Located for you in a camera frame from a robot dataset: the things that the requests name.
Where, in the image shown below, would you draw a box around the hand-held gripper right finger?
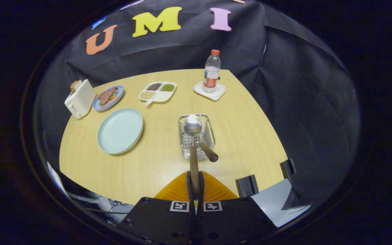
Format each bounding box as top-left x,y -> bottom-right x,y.
197,171 -> 279,245

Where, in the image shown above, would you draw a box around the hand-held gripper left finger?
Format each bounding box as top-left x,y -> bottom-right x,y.
118,171 -> 196,245

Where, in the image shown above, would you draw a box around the metal fork with wooden handle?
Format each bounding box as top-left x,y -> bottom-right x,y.
193,136 -> 219,163

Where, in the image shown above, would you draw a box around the metal spoon with wooden handle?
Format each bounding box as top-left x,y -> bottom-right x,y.
183,114 -> 203,196

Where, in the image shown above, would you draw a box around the black table clamp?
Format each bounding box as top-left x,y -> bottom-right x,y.
280,158 -> 297,179
235,174 -> 260,198

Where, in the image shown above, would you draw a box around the pale green round plate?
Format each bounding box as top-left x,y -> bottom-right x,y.
97,108 -> 144,155

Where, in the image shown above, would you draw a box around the white divided bean dish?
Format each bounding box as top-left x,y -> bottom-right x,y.
138,82 -> 177,105

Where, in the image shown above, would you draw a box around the white square coaster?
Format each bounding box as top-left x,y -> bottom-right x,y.
193,81 -> 227,101

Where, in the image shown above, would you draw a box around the blue food plate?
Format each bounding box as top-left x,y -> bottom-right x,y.
93,85 -> 125,112

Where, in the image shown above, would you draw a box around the brown steak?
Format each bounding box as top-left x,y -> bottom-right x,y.
98,87 -> 118,105

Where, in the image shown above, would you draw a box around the white toaster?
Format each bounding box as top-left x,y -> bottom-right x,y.
64,79 -> 97,119

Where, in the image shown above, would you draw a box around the clear bottle with red cap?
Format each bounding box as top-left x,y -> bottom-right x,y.
202,49 -> 222,93

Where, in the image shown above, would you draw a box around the black backdrop cloth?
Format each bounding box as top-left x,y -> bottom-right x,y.
36,0 -> 360,210

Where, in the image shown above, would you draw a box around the dark cables under table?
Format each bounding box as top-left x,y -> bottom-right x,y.
80,192 -> 130,215

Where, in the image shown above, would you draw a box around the metal wire basket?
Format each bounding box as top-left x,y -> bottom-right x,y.
178,114 -> 216,161

